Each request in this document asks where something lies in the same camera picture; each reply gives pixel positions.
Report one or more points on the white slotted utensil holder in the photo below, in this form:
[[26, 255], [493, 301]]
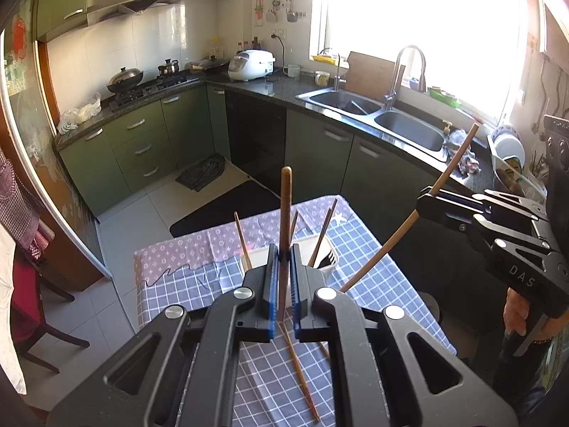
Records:
[[306, 243]]

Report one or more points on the white plastic bags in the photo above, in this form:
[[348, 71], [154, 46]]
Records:
[[82, 113]]

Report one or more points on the green tray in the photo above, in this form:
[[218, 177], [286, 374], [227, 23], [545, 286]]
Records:
[[443, 95]]

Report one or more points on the blue checked tablecloth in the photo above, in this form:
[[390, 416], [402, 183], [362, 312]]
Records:
[[378, 316]]

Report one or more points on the hanging kitchen tools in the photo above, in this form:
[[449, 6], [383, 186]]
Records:
[[272, 9]]

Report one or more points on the glass mug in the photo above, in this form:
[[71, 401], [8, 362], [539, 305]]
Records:
[[292, 71]]

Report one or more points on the folded dark floor mat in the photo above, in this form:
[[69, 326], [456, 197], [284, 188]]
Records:
[[202, 172]]

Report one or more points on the red cushioned wooden chair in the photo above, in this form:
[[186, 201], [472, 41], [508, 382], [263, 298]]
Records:
[[31, 311]]

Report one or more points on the small steel kettle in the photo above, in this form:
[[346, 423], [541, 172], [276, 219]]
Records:
[[169, 69]]

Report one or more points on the kitchen window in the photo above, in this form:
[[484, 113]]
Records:
[[422, 22]]

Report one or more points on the person's right forearm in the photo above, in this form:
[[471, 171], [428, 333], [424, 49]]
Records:
[[520, 373]]

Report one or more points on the green upper cabinet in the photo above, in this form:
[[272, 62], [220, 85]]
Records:
[[62, 4]]

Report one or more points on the white rice cooker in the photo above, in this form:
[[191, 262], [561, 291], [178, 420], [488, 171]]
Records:
[[251, 66]]

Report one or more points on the wooden cutting board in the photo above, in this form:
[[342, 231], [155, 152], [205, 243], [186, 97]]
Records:
[[369, 73]]

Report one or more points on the dark stone countertop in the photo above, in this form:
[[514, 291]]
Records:
[[262, 90]]

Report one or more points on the pale green cup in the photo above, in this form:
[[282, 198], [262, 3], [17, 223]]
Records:
[[322, 78]]

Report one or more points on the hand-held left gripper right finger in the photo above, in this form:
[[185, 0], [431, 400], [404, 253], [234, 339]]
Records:
[[297, 289]]

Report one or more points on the red checked hanging cloth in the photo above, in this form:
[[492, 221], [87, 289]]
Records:
[[20, 204]]

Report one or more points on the person's right hand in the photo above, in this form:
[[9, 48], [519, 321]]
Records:
[[515, 316]]

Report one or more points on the black built-in appliance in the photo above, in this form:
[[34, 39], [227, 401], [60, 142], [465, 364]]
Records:
[[253, 133]]

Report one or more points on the pink patterned cloth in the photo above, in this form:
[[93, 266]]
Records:
[[186, 253]]

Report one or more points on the dark utensil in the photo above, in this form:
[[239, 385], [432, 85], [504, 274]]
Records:
[[326, 260]]

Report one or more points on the crumpled dish rag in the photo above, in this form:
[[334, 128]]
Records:
[[464, 155]]

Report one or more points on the yellow sponge rack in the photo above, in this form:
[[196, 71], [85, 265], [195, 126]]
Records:
[[324, 58]]

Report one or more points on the small steel faucet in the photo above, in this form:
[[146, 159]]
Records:
[[338, 78]]

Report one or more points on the yellow oil bottle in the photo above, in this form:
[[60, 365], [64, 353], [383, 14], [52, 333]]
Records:
[[215, 49]]

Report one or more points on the tall steel faucet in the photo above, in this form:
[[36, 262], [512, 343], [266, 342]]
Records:
[[393, 84]]

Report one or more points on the wok with lid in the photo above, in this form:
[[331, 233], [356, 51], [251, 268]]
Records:
[[126, 78]]

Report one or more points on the brown sliding door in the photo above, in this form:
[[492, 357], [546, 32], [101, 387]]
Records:
[[66, 178]]

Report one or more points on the dark round stool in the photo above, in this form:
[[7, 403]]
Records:
[[430, 309]]

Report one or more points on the pan with glass lid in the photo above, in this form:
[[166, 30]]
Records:
[[209, 64]]

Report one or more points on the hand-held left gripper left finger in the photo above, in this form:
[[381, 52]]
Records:
[[272, 284]]

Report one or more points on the steel double sink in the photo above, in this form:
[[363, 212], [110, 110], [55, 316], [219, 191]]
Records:
[[404, 129]]

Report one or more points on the green lower cabinets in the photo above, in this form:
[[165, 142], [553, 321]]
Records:
[[133, 142]]

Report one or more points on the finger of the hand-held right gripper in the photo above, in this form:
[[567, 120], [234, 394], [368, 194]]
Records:
[[502, 204], [444, 209]]

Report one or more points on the dish rack with plates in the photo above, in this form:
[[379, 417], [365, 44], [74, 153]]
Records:
[[511, 151]]

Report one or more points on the white hanging cloth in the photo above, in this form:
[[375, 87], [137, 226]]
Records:
[[9, 302]]

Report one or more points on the black gas stove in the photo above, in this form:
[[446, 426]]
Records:
[[151, 91]]

